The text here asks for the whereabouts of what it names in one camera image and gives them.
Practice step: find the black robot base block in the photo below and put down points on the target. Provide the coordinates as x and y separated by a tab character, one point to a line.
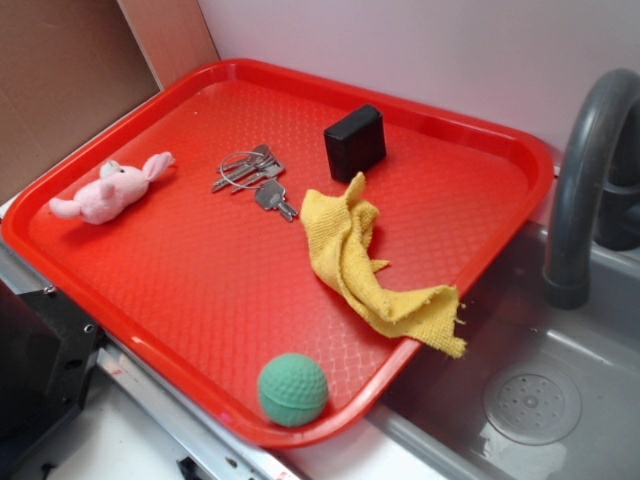
48	351

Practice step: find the pink plush bunny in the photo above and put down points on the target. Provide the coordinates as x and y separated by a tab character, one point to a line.
117	187

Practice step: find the yellow cloth rag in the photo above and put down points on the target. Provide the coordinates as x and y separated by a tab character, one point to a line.
339	231

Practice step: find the red plastic tray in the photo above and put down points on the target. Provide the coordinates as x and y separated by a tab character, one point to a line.
207	288

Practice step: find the black rectangular box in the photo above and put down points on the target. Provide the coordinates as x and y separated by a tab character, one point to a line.
355	143

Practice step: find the silver key bunch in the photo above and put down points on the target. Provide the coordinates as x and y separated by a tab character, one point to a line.
256	170

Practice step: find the green dimpled ball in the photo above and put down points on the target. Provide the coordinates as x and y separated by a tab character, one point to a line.
293	390

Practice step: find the grey toy sink basin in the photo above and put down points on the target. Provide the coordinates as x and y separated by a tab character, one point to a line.
541	393

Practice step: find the grey toy faucet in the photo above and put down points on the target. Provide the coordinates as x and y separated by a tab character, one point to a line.
597	194

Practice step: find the brown cardboard panel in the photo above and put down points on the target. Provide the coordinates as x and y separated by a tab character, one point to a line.
69	69

